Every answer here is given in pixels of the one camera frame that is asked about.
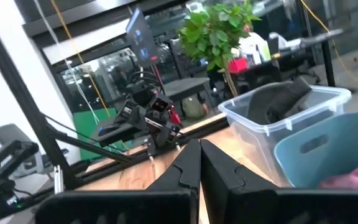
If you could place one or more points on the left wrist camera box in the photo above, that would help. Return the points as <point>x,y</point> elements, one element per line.
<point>159,105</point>

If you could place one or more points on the dark screen with blue icons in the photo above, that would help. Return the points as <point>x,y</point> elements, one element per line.
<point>141,37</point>

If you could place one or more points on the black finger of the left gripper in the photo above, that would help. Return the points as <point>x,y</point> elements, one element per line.
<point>117,132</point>
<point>129,113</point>

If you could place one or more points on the olive bag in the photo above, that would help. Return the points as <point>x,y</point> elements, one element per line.
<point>194,108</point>

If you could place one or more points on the silver frame bracket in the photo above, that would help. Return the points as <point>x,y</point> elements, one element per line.
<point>58,179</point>

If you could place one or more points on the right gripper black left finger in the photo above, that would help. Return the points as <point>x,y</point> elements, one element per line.
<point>135,208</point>

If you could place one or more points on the maroon baseball cap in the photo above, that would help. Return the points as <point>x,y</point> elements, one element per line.
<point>356,177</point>

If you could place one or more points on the green board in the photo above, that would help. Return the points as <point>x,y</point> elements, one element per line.
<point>85,127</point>

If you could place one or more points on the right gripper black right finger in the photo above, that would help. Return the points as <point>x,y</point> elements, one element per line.
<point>259,208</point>

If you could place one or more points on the red box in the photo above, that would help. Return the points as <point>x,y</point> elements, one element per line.
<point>238,65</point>

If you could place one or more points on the black background table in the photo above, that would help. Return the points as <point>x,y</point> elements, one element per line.
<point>326,59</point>

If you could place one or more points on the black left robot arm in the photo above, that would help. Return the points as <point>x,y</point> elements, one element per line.
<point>141,87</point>

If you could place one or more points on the small red object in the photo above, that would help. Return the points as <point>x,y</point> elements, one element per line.
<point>174,115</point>

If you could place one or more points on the green plant in black pot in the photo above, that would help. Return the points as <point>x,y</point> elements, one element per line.
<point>213,34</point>

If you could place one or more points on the small black side table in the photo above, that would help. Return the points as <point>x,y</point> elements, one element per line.
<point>186,87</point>

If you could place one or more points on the black aluminium table frame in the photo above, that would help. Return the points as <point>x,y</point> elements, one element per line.
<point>20,96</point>

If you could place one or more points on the clear plastic bin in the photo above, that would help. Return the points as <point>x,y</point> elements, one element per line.
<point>259,146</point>

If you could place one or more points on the teal plastic bin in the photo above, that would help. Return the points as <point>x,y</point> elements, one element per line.
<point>337,155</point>

